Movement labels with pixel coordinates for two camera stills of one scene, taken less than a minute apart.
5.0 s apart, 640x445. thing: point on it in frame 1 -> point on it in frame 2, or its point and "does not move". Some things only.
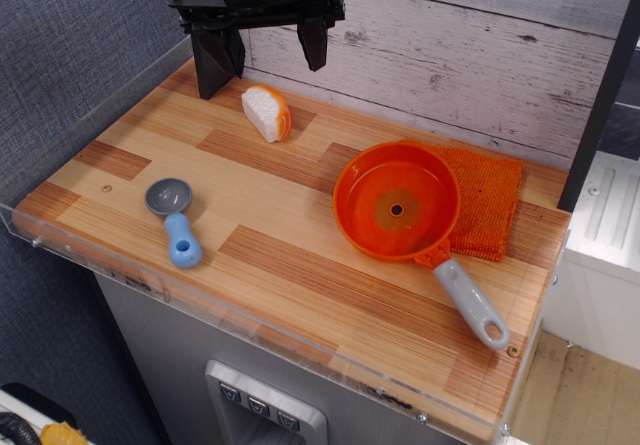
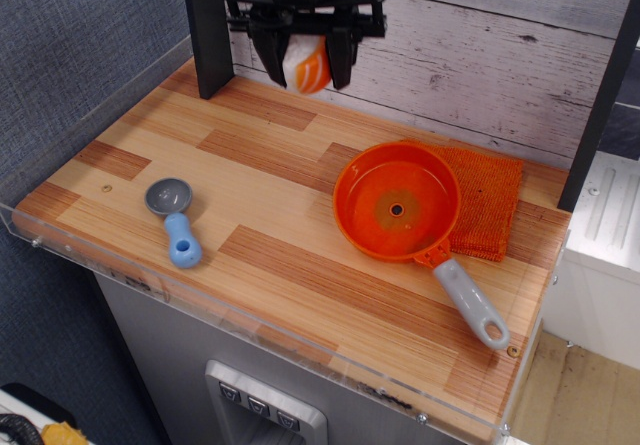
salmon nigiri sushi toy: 268,112 -> 306,63
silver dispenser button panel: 249,410 does not move
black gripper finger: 219,51 -> 272,40
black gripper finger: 313,36 -> 343,49
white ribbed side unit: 593,293 does not move
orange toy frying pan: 395,201 does not move
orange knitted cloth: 489,189 does not move
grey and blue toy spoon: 171,197 does not move
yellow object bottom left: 61,433 does not move
